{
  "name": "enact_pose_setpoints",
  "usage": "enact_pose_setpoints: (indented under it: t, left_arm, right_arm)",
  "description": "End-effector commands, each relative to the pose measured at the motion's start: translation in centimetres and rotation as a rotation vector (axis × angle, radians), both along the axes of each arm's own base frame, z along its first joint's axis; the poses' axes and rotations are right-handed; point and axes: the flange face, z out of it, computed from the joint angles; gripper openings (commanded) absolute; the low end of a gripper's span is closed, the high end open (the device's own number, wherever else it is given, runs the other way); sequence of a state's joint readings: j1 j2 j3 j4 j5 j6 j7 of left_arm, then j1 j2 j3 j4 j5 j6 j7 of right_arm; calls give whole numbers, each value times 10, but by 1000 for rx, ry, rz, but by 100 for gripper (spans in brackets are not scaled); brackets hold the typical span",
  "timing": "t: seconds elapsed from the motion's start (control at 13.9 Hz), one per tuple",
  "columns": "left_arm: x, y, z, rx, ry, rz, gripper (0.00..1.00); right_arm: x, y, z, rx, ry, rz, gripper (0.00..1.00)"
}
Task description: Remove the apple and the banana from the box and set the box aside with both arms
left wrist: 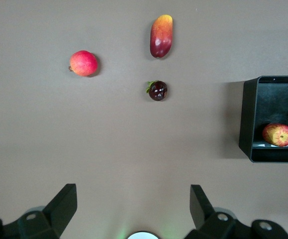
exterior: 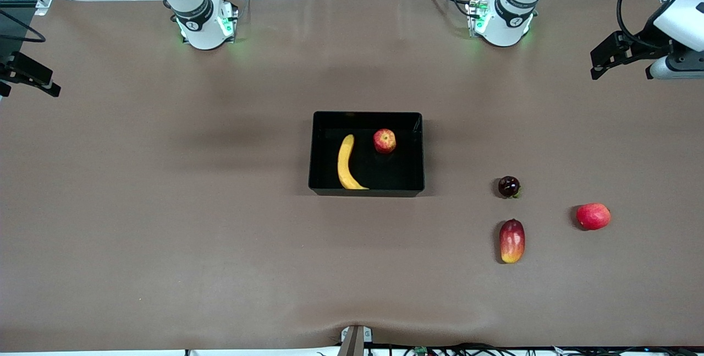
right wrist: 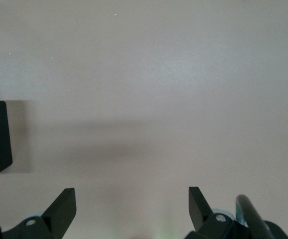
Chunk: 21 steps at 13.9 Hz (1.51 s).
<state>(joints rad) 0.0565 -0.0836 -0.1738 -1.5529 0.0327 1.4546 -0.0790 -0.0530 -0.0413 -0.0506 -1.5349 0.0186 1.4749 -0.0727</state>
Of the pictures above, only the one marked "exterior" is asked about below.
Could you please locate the small red speckled apple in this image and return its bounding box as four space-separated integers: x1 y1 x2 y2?
373 129 397 154

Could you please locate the black plastic box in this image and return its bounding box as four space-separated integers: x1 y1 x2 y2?
308 112 425 198

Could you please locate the yellow banana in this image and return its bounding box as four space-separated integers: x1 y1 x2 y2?
337 134 370 190

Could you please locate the round red peach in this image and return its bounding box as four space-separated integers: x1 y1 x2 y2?
576 203 612 231

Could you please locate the red yellow mango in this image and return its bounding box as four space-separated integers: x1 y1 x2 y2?
499 219 526 264

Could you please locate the brown table mat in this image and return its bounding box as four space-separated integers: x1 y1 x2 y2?
0 0 704 352

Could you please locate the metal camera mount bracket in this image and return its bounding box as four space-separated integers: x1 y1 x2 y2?
339 325 373 356

